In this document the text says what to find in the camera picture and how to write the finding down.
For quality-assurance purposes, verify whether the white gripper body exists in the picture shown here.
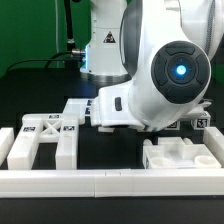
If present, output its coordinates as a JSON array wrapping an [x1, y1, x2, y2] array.
[[90, 83, 145, 129]]

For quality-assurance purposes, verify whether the white chair seat part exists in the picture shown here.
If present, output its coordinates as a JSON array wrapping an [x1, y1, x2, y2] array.
[[142, 137, 222, 169]]

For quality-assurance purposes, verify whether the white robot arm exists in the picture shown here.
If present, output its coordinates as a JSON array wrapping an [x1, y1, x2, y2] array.
[[81, 0, 224, 132]]

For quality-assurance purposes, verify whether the white tagged cube left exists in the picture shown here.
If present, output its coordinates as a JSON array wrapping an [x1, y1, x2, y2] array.
[[165, 121, 180, 131]]

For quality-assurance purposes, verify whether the white tagged cube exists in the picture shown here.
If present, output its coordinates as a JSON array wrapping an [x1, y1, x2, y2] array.
[[165, 121, 180, 131], [191, 111, 211, 130]]

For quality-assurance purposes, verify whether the white tagged cube right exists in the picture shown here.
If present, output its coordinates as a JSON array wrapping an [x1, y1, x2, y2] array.
[[191, 111, 211, 130]]

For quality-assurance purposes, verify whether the white marker base plate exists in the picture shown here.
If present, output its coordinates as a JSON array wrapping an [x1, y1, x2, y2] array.
[[63, 98, 94, 117]]

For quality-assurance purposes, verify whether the white front fence wall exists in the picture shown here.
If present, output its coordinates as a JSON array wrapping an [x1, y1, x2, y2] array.
[[0, 169, 224, 198]]

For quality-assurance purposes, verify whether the white fence wall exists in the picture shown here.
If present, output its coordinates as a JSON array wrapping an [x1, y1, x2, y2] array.
[[0, 127, 14, 166], [0, 169, 224, 198], [203, 127, 224, 168]]

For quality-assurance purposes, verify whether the black cable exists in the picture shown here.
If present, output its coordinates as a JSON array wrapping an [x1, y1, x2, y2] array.
[[4, 49, 86, 76]]

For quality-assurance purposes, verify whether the white chair back frame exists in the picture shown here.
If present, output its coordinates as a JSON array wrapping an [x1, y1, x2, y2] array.
[[7, 113, 85, 170]]

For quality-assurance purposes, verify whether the black vertical hose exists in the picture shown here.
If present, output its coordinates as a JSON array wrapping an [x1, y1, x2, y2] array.
[[63, 0, 76, 52]]

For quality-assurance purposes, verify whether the white right fence wall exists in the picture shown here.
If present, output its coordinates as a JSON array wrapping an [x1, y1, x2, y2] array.
[[203, 127, 224, 168]]

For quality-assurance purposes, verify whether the white left fence wall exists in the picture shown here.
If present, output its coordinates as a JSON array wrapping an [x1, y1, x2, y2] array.
[[0, 127, 14, 166]]

